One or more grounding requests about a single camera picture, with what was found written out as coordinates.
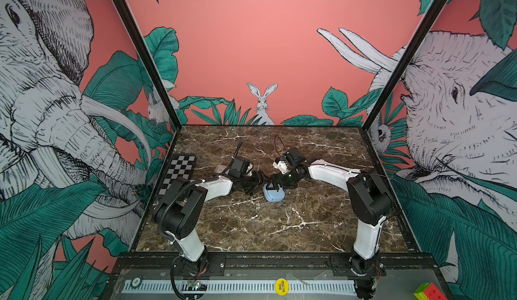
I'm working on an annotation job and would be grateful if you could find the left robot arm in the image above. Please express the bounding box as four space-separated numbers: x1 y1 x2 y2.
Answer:
153 171 268 263

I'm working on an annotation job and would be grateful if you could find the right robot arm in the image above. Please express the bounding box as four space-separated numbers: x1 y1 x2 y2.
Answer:
263 159 393 261

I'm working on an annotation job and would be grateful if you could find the small round dial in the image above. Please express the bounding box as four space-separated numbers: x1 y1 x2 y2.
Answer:
130 276 143 289

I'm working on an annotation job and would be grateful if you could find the checkerboard calibration card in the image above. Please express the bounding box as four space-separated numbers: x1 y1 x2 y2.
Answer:
158 154 197 196

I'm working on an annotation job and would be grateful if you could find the yellow big blind chip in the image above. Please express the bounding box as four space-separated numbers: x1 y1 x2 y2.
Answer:
275 278 289 296

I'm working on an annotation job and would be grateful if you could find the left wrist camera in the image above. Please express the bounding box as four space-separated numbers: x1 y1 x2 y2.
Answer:
226 156 253 179

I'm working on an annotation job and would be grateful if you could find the yellow alarm clock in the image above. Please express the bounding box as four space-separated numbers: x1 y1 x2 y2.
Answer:
214 165 228 176

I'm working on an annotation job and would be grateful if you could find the white slotted cable duct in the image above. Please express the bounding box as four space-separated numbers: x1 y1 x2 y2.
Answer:
121 280 356 295

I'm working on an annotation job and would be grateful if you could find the colourful puzzle cube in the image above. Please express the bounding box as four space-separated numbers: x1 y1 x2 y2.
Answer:
413 282 447 300

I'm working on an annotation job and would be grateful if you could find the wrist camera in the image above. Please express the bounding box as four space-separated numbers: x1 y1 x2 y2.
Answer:
226 156 253 179
273 148 307 174

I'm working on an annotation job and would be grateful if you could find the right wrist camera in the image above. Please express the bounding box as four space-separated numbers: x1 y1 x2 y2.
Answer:
273 148 307 174

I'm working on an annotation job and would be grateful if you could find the small circuit board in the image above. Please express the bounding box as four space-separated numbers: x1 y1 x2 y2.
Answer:
186 281 207 291

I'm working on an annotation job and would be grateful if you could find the blue alarm clock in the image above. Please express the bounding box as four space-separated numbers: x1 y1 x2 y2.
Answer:
263 184 285 203

